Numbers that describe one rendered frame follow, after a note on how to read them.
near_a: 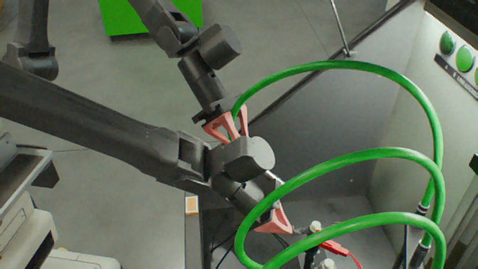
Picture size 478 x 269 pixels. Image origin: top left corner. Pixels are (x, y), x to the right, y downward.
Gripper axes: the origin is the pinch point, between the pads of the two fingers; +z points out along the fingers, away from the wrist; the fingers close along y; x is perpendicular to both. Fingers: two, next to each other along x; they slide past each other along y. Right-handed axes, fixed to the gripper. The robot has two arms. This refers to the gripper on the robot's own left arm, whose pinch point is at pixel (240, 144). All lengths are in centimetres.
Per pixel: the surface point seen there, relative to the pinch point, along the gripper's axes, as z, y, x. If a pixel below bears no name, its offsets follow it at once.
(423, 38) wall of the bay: -0.1, 34.8, -29.0
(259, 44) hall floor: -76, 271, 151
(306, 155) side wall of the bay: 11.5, 31.4, 9.0
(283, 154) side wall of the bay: 7.9, 26.8, 12.1
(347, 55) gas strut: -5.2, 27.4, -16.2
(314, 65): -4.9, -0.1, -21.7
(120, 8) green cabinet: -167, 192, 212
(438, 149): 16.7, 9.5, -28.1
